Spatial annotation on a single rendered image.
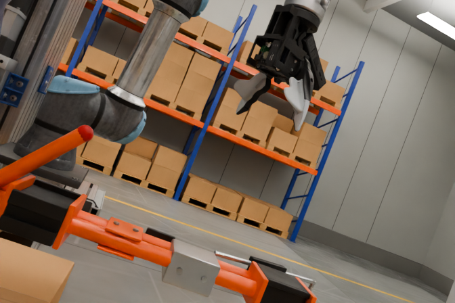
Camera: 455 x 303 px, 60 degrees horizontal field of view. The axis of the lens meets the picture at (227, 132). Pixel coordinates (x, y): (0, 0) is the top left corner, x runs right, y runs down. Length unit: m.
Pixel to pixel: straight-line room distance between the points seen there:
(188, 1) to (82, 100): 0.38
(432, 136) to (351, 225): 3.39
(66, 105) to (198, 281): 0.63
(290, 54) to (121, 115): 0.57
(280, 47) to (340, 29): 9.98
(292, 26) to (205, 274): 0.42
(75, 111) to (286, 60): 0.59
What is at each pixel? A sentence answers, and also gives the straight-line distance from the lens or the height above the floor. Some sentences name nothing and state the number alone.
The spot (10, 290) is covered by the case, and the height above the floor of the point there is 0.94.
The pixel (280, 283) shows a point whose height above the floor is 1.10.
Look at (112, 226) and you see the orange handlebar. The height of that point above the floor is 1.09.
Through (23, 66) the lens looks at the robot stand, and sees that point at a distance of 1.27.
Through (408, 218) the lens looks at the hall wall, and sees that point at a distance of 12.07.
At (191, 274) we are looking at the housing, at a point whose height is 1.07.
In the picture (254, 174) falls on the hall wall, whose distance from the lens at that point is 9.63.
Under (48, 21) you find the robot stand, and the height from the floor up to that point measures 1.39.
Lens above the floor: 1.24
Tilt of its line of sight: 3 degrees up
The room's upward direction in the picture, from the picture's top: 22 degrees clockwise
